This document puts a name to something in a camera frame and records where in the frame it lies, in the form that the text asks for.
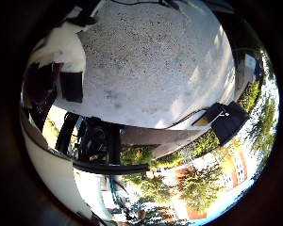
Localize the green hedge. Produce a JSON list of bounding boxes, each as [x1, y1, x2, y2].
[[120, 79, 262, 167]]

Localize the white box with blue lid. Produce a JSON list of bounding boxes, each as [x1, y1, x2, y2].
[[242, 52, 259, 80]]

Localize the orange and white building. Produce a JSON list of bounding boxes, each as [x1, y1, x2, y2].
[[218, 146, 250, 191]]

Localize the black cable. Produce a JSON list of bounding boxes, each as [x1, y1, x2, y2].
[[164, 107, 209, 130]]

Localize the green garden hose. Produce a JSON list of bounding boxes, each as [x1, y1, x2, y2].
[[108, 174, 119, 205]]

